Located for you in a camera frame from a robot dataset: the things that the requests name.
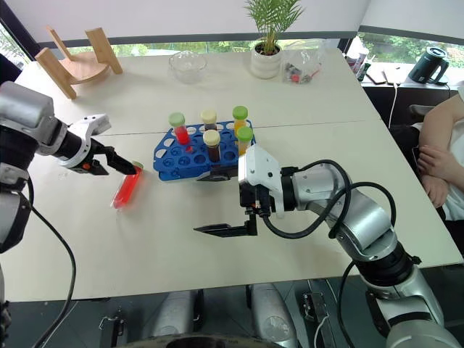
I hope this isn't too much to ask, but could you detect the white plastic bottle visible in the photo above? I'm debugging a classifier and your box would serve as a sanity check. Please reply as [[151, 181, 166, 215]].
[[346, 35, 370, 75]]

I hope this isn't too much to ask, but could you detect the orange tube green cap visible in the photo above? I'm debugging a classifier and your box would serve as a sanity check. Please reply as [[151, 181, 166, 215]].
[[231, 105, 249, 134], [236, 125, 254, 157]]

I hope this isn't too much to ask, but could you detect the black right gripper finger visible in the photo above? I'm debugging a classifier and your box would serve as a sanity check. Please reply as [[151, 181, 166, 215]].
[[193, 214, 259, 239], [195, 162, 240, 183]]

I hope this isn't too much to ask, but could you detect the dark rounded robot torso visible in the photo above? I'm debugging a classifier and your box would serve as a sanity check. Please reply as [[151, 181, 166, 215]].
[[125, 332, 282, 348]]

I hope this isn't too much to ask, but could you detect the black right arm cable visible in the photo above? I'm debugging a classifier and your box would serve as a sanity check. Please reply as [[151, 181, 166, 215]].
[[260, 159, 398, 241]]

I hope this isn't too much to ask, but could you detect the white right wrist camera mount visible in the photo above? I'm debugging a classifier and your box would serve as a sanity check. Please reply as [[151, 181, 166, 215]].
[[236, 144, 286, 215]]

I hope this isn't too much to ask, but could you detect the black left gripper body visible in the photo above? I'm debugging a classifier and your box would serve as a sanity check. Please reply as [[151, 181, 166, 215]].
[[74, 138, 110, 177]]

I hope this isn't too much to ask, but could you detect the brown tube cream cap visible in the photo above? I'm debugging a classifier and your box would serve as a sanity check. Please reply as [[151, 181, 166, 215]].
[[200, 109, 218, 132], [202, 129, 222, 163]]

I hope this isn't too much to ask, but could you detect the dark green kettle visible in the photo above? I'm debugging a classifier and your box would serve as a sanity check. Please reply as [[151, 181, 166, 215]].
[[407, 46, 451, 86]]

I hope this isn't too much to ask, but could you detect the wooden curved stand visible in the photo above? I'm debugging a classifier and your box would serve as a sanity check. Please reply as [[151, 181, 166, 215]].
[[34, 26, 124, 100]]

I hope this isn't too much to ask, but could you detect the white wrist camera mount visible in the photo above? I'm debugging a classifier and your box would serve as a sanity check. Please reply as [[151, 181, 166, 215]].
[[236, 144, 286, 215], [57, 113, 112, 170]]

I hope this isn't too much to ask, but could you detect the silver rounded robot leg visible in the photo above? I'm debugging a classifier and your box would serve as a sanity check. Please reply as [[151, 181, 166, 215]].
[[250, 283, 300, 348], [150, 289, 199, 339]]

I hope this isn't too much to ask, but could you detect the red tube green cap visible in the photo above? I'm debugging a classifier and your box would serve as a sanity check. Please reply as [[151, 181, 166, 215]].
[[167, 112, 191, 146]]

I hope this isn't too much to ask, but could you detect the person white shirt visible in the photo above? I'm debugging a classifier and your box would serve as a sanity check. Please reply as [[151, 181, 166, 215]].
[[442, 117, 464, 222]]

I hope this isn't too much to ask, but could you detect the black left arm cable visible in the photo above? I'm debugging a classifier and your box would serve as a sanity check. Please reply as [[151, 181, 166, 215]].
[[25, 176, 78, 348]]

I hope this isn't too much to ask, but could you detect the clear plastic bag with parts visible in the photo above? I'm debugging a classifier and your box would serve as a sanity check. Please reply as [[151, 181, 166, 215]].
[[280, 48, 326, 86]]

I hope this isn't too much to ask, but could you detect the white power cable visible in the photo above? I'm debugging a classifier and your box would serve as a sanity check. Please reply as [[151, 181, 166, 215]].
[[386, 82, 400, 130]]

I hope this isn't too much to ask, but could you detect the person hand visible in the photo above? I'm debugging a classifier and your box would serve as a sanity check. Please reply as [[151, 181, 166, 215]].
[[416, 144, 450, 179]]

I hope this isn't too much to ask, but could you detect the metal table latch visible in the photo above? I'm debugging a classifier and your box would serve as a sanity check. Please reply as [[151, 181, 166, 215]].
[[98, 307, 127, 348], [301, 291, 336, 348]]

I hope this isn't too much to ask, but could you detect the blue test tube rack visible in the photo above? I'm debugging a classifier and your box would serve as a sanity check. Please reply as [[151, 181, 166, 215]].
[[152, 119, 257, 181]]

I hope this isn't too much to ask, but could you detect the clear glass bowl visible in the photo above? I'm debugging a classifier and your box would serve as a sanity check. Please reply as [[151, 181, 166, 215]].
[[167, 50, 208, 85]]

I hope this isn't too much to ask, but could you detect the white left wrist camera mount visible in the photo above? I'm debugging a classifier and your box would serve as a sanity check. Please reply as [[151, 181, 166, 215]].
[[57, 113, 112, 170]]

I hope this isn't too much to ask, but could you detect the red liquid test tube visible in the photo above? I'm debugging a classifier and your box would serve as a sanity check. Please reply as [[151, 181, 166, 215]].
[[109, 160, 145, 212]]

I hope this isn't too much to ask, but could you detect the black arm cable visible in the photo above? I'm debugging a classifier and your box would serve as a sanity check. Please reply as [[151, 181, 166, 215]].
[[260, 159, 398, 241], [25, 176, 78, 348]]

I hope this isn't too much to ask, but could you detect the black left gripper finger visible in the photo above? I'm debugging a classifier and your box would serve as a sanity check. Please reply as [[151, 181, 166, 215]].
[[104, 146, 143, 172], [105, 158, 138, 176]]

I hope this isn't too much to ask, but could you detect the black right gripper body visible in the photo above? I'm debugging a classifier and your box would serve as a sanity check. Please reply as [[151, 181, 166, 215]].
[[238, 180, 273, 219]]

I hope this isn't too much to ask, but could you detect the potted palm white pot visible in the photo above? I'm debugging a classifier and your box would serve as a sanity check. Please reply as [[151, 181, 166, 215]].
[[243, 0, 306, 80]]

